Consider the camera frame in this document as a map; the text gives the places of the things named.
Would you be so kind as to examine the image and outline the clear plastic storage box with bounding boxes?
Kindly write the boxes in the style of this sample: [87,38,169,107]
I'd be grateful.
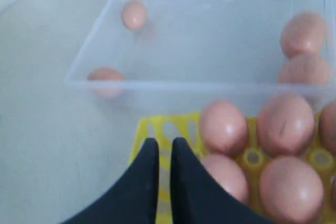
[66,0,335,114]

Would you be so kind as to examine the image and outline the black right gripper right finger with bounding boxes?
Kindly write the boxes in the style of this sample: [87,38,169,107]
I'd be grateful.
[170,137,270,224]

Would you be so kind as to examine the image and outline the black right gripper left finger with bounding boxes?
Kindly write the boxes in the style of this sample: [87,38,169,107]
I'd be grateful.
[64,138,159,224]

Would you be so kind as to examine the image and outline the brown egg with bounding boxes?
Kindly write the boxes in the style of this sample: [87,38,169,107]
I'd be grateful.
[256,94,315,157]
[202,154,250,204]
[259,156,324,223]
[278,55,332,86]
[121,0,147,30]
[280,12,327,59]
[319,100,335,156]
[198,100,249,157]
[87,67,125,99]
[330,174,336,210]

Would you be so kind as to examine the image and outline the yellow plastic egg tray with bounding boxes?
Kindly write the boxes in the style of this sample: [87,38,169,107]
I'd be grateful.
[128,111,336,224]

